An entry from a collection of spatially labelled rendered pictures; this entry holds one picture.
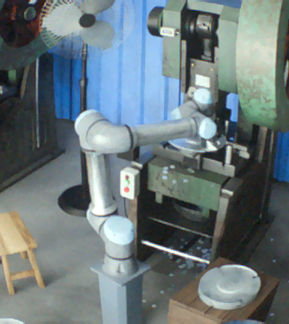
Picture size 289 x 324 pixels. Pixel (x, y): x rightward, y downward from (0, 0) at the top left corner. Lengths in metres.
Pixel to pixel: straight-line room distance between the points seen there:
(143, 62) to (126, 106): 0.44
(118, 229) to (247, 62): 0.83
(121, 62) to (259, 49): 2.35
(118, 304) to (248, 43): 1.25
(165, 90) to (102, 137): 2.19
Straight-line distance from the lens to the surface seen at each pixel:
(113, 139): 1.85
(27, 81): 3.67
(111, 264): 2.13
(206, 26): 2.36
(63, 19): 2.92
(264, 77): 1.97
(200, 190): 2.50
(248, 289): 2.21
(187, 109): 2.11
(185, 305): 2.16
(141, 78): 4.08
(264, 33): 1.95
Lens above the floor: 1.84
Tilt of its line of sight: 28 degrees down
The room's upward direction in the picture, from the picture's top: 1 degrees clockwise
